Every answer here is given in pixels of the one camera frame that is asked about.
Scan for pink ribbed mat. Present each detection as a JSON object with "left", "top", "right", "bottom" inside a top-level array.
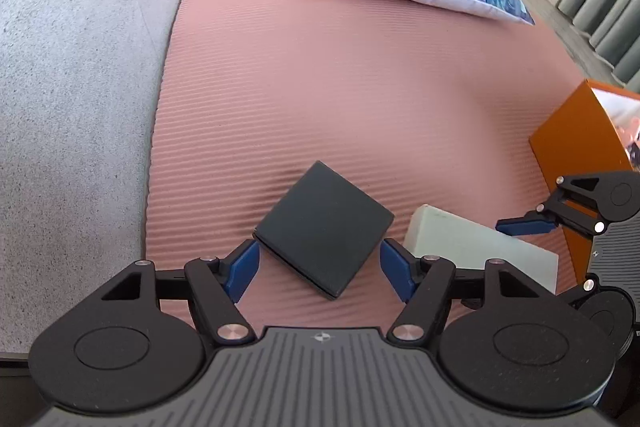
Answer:
[{"left": 144, "top": 0, "right": 593, "bottom": 333}]

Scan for black box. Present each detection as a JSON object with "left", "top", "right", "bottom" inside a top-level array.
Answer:
[{"left": 252, "top": 160, "right": 395, "bottom": 301}]

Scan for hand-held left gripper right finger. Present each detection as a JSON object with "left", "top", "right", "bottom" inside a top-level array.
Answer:
[{"left": 379, "top": 238, "right": 538, "bottom": 347}]

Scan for white long box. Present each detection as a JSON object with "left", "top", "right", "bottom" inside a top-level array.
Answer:
[{"left": 402, "top": 204, "right": 560, "bottom": 295}]

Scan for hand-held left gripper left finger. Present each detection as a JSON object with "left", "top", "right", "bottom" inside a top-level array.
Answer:
[{"left": 100, "top": 238, "right": 261, "bottom": 345}]

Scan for orange cardboard box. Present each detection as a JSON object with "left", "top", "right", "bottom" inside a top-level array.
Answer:
[{"left": 529, "top": 79, "right": 640, "bottom": 285}]

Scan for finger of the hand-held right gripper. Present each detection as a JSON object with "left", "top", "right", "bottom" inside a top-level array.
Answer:
[
  {"left": 567, "top": 276, "right": 601, "bottom": 308},
  {"left": 495, "top": 174, "right": 608, "bottom": 238}
]

